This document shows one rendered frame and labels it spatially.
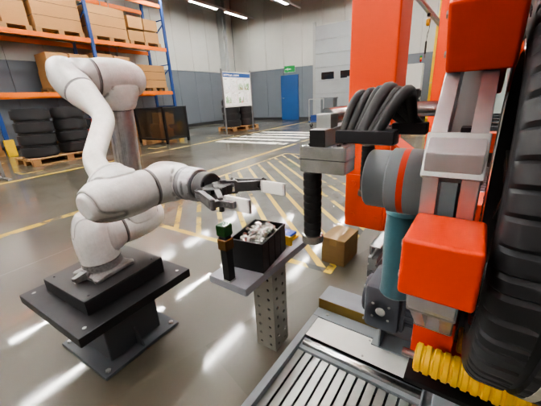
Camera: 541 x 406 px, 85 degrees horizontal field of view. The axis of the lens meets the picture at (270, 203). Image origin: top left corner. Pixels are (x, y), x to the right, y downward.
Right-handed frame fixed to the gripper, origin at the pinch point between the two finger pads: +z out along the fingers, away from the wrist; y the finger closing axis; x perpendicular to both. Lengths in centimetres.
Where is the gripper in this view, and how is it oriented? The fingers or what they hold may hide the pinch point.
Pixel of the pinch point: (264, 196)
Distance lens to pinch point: 65.9
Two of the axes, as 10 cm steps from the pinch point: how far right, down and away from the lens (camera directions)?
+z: 8.2, 1.6, -5.5
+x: -0.5, -9.4, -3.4
